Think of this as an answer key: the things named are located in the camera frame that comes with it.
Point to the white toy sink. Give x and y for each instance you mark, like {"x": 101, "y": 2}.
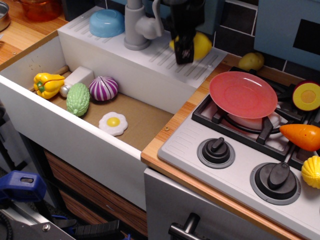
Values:
{"x": 104, "y": 140}

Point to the grey toy stove top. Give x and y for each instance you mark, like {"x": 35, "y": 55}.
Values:
{"x": 302, "y": 216}

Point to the grey toy faucet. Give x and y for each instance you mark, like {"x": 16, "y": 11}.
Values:
{"x": 140, "y": 29}

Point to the orange toy carrot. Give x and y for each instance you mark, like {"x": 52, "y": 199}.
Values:
{"x": 305, "y": 136}

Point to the yellow toy corn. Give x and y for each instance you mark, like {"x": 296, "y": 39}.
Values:
{"x": 310, "y": 171}

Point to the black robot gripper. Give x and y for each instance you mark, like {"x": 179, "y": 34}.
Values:
{"x": 185, "y": 16}

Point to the yellow toy potato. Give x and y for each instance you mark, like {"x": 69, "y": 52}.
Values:
{"x": 251, "y": 61}

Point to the blue plastic bowl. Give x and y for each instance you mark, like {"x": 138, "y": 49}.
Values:
{"x": 106, "y": 23}

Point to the metal pot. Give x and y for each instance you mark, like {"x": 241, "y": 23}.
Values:
{"x": 5, "y": 19}

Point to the black stove grate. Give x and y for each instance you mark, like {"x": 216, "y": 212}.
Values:
{"x": 261, "y": 134}

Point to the yellow toy bell pepper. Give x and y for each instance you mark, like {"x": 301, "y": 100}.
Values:
{"x": 48, "y": 85}

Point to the pink plastic plate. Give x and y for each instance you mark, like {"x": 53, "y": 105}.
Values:
{"x": 243, "y": 95}

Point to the green toy bitter gourd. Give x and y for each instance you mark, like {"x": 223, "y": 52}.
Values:
{"x": 78, "y": 99}

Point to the black stove knob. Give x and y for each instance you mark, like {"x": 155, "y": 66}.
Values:
{"x": 216, "y": 153}
{"x": 275, "y": 183}

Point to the purple striped toy onion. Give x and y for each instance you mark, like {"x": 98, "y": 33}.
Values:
{"x": 103, "y": 88}

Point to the left black stove knob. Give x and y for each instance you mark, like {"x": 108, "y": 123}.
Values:
{"x": 216, "y": 153}

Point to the yellow toy lemon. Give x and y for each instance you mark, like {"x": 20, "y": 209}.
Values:
{"x": 202, "y": 44}

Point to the orange transparent container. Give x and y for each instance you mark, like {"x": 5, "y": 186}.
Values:
{"x": 41, "y": 10}

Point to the right black stove knob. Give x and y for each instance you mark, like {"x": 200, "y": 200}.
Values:
{"x": 275, "y": 183}

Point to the black oven door handle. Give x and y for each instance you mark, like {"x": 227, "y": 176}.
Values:
{"x": 186, "y": 231}

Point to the blue clamp handle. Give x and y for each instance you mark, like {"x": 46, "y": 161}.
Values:
{"x": 22, "y": 186}

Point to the white toy salt shaker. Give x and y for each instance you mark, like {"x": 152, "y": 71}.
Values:
{"x": 80, "y": 75}

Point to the halved toy plum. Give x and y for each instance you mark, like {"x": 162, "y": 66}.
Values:
{"x": 306, "y": 95}

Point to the toy fried egg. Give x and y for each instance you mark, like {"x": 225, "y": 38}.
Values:
{"x": 113, "y": 123}

